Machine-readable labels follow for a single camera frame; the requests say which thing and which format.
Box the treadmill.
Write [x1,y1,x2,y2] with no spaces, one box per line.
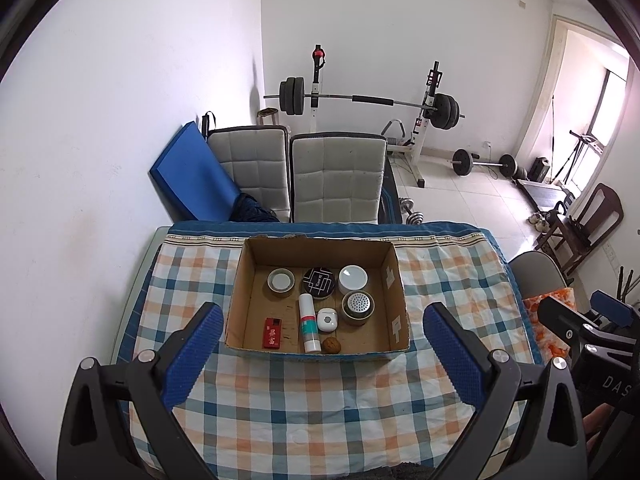
[515,177,576,211]

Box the metal dumbbell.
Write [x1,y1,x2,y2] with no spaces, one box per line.
[398,199,426,224]

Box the grey cushioned chair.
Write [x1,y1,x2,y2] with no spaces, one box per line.
[290,132,388,224]
[206,125,292,223]

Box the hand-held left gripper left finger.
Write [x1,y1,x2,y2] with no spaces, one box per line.
[56,301,226,480]

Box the white round lid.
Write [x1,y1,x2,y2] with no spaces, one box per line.
[338,265,367,293]

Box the cardboard box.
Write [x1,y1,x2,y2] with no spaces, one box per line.
[223,235,412,358]

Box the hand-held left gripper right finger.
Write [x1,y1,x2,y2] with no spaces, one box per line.
[422,301,590,480]

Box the black exercise stand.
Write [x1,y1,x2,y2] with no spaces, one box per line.
[550,95,607,187]

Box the dark blue knit cloth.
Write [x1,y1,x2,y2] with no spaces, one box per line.
[230,192,279,223]

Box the white tube with green label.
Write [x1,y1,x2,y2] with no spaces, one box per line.
[298,293,322,353]

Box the white barbell rack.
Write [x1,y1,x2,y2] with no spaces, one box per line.
[307,45,443,188]

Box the person's right hand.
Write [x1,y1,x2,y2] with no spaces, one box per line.
[584,406,618,453]

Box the long barbell with black plates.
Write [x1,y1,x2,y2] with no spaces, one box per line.
[263,76,463,131]

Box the plaid blanket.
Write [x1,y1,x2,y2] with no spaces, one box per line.
[127,220,543,476]

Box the blue foam mat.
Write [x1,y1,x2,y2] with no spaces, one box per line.
[148,121,241,222]

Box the black patterned round tin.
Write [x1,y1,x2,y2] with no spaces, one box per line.
[301,266,337,297]

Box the orange floral cloth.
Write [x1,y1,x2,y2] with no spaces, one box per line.
[522,287,573,361]

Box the grey jar with perforated lid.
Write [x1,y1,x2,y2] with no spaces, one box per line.
[341,290,375,325]

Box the dark wooden chair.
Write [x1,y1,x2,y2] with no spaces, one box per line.
[537,182,626,281]

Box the short barbell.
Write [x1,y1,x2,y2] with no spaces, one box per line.
[451,148,517,178]

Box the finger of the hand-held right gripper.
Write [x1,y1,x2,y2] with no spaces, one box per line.
[537,295,608,361]
[590,291,640,333]

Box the grey round-backed chair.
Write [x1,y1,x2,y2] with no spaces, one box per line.
[507,251,573,301]

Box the red rectangular box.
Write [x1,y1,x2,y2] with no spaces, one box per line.
[262,317,282,350]

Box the white and grey round tin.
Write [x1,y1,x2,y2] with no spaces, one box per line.
[266,267,295,296]

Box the white earbud case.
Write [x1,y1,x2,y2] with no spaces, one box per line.
[316,307,340,333]

